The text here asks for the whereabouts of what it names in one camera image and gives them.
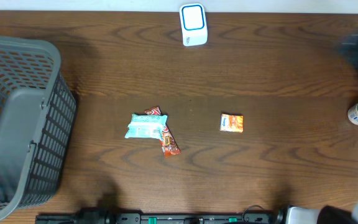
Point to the red chocolate bar wrapper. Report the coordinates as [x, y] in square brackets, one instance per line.
[169, 145]

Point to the mint green snack packet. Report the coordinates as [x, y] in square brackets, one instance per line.
[146, 126]

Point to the orange tissue packet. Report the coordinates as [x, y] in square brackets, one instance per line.
[232, 123]

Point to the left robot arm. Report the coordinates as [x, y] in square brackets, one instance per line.
[87, 215]

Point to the white barcode scanner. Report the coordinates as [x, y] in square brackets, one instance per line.
[193, 24]

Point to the grey plastic shopping basket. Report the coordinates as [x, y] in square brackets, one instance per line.
[37, 112]

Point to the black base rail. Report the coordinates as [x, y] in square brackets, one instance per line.
[136, 218]

